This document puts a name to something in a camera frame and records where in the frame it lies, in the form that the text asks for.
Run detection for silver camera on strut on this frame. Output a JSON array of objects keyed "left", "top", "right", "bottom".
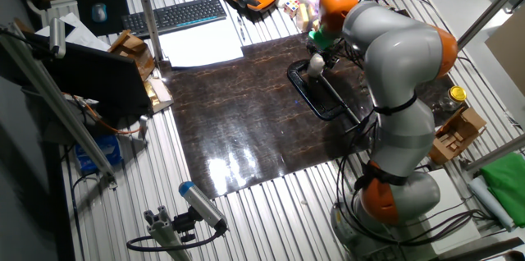
[{"left": 48, "top": 17, "right": 67, "bottom": 59}]

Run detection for dark marble pattern mat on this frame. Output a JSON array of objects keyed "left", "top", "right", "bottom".
[{"left": 163, "top": 9, "right": 468, "bottom": 200}]

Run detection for long aluminium frame strut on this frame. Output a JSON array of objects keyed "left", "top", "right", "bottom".
[{"left": 0, "top": 22, "right": 119, "bottom": 190}]

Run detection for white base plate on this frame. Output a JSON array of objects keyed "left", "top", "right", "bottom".
[{"left": 424, "top": 168, "right": 482, "bottom": 254}]

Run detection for black metal C-clamp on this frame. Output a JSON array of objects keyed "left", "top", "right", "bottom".
[{"left": 286, "top": 59, "right": 363, "bottom": 126}]

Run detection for silver camera blue cap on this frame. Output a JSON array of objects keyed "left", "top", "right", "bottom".
[{"left": 178, "top": 181, "right": 229, "bottom": 231}]

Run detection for black flat monitor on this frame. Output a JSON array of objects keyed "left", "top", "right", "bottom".
[{"left": 0, "top": 30, "right": 153, "bottom": 119}]

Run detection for thick black cable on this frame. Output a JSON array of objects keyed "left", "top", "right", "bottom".
[{"left": 393, "top": 207, "right": 497, "bottom": 250}]

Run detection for black camera cable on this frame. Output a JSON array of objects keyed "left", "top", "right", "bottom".
[{"left": 126, "top": 222, "right": 227, "bottom": 253}]

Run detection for large white paper sheet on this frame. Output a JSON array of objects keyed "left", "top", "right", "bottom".
[{"left": 157, "top": 16, "right": 244, "bottom": 68}]

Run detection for green cloth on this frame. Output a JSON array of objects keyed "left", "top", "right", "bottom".
[{"left": 479, "top": 152, "right": 525, "bottom": 228}]

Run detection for brown cardboard panel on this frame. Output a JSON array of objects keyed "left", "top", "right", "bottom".
[{"left": 485, "top": 6, "right": 525, "bottom": 98}]

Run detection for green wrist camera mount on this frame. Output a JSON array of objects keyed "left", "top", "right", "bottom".
[{"left": 308, "top": 25, "right": 341, "bottom": 51}]

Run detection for tall aluminium frame pole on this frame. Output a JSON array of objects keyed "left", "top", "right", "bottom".
[{"left": 130, "top": 0, "right": 165, "bottom": 63}]

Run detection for short aluminium profile post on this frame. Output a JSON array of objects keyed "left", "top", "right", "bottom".
[{"left": 143, "top": 205, "right": 193, "bottom": 261}]

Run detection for grey computer mouse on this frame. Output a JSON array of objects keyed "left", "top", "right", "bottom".
[{"left": 91, "top": 2, "right": 108, "bottom": 24}]

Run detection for black mouse pad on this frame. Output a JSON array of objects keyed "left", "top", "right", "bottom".
[{"left": 76, "top": 0, "right": 131, "bottom": 37}]

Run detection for blue tissue pack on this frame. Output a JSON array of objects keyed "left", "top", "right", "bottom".
[{"left": 74, "top": 134, "right": 123, "bottom": 174}]

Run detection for plastic bag of sponges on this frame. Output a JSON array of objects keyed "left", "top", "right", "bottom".
[{"left": 294, "top": 0, "right": 323, "bottom": 33}]

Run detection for diagonal aluminium frame bar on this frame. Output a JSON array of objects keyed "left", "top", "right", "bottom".
[{"left": 457, "top": 0, "right": 525, "bottom": 51}]

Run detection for open brown cardboard box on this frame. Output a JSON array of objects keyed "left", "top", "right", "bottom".
[{"left": 427, "top": 107, "right": 488, "bottom": 167}]

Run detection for pale blue roll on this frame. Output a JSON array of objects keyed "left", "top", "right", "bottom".
[{"left": 467, "top": 175, "right": 516, "bottom": 232}]

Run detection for small clear jar white contents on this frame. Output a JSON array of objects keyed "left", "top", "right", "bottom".
[{"left": 306, "top": 60, "right": 327, "bottom": 78}]

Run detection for small brown cardboard carton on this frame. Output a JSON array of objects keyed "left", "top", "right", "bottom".
[{"left": 107, "top": 30, "right": 156, "bottom": 82}]

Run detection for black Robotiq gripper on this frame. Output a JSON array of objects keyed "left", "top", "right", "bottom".
[{"left": 305, "top": 43, "right": 341, "bottom": 69}]

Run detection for short diagonal aluminium bar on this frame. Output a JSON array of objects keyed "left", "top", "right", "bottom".
[{"left": 463, "top": 133, "right": 525, "bottom": 174}]

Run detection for orange cable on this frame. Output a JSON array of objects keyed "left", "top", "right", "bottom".
[{"left": 61, "top": 91, "right": 143, "bottom": 135}]

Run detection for glass jar gold lid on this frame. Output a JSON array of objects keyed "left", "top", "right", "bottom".
[{"left": 437, "top": 85, "right": 468, "bottom": 113}]

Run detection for gold foil box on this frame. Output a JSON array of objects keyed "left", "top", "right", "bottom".
[{"left": 143, "top": 76, "right": 175, "bottom": 113}]

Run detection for black computer keyboard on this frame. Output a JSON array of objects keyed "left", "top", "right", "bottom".
[{"left": 121, "top": 0, "right": 228, "bottom": 40}]

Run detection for Rubik's cube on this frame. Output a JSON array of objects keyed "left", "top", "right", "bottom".
[{"left": 284, "top": 0, "right": 301, "bottom": 19}]

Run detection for loose white papers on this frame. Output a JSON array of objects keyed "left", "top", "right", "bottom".
[{"left": 34, "top": 11, "right": 112, "bottom": 53}]

